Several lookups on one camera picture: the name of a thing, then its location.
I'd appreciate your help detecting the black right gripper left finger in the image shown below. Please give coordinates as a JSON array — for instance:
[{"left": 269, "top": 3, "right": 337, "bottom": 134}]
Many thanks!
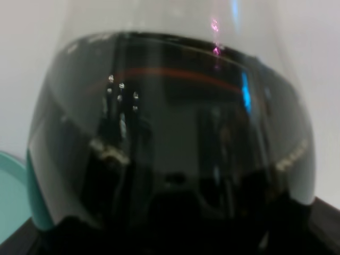
[{"left": 0, "top": 212, "right": 112, "bottom": 255}]

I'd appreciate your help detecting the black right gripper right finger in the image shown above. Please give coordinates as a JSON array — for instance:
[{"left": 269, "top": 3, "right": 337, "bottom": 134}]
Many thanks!
[{"left": 239, "top": 194, "right": 339, "bottom": 254}]

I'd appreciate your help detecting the cola bottle yellow cap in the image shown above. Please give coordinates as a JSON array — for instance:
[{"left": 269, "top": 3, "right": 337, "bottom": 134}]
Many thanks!
[{"left": 27, "top": 1, "right": 315, "bottom": 231}]

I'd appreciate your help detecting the green round plate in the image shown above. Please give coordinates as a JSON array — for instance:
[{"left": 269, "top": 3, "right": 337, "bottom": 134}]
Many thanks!
[{"left": 0, "top": 150, "right": 55, "bottom": 250}]

